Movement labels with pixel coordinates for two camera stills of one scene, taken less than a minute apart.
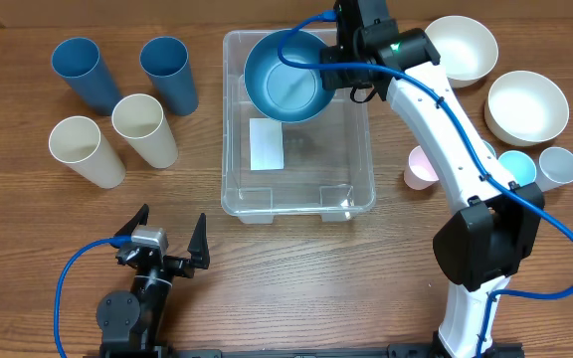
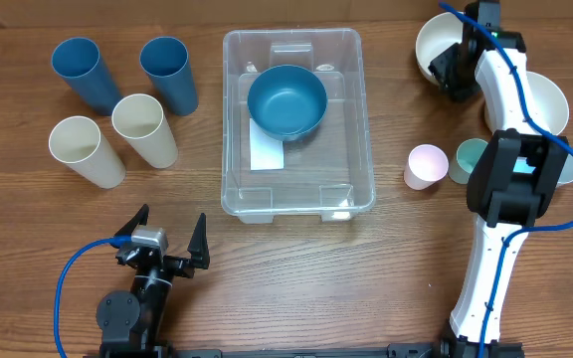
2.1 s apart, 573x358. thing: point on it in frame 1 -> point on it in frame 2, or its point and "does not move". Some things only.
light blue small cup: (521, 166) does not move
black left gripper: (198, 249) does not move
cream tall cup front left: (78, 142) does not move
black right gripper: (338, 78) -> (441, 70)
